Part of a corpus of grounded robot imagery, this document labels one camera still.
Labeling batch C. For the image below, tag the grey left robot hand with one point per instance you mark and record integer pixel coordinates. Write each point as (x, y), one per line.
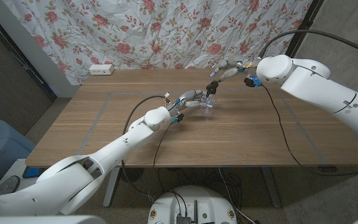
(188, 100)

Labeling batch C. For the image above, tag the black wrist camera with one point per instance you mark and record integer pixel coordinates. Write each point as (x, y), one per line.
(251, 82)
(178, 118)

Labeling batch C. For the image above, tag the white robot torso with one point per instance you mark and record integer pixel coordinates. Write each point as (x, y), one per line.
(42, 220)

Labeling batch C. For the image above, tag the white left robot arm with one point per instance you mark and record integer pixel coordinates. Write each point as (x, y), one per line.
(113, 152)

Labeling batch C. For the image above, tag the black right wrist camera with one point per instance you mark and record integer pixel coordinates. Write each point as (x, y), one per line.
(251, 82)

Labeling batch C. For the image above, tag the white floor platform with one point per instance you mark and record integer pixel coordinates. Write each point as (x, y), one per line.
(14, 168)

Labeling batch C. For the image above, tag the black door frame strip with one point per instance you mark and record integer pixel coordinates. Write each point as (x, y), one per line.
(17, 53)

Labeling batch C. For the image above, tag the blue storage bin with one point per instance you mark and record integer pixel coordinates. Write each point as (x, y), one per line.
(2, 143)

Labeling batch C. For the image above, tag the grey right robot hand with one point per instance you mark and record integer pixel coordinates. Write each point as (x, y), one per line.
(233, 70)

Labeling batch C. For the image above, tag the white power strip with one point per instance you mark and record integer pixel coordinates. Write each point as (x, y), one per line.
(101, 69)

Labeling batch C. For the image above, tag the white table leg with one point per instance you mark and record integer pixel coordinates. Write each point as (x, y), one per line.
(110, 189)

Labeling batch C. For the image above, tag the clear plastic spray bottle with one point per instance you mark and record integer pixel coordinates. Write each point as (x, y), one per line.
(207, 110)

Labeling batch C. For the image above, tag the floral print curtain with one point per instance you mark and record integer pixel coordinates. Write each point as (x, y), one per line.
(135, 31)

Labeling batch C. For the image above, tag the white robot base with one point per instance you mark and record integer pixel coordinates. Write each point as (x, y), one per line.
(194, 199)

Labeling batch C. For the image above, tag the grey table leg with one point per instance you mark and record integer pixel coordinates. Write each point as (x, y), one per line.
(272, 189)

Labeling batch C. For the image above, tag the black sprayer head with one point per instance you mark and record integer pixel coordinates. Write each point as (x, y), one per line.
(212, 87)

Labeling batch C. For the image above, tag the black round floor fan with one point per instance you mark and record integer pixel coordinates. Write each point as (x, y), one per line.
(131, 175)

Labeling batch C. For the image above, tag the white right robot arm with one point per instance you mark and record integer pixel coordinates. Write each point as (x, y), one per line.
(315, 87)

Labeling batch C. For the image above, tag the black vertical post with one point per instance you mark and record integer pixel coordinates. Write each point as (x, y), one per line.
(300, 40)

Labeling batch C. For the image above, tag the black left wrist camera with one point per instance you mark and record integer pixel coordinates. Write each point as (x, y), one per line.
(178, 118)

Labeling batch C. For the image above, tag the grey shoe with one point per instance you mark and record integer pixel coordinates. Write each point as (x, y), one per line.
(8, 186)

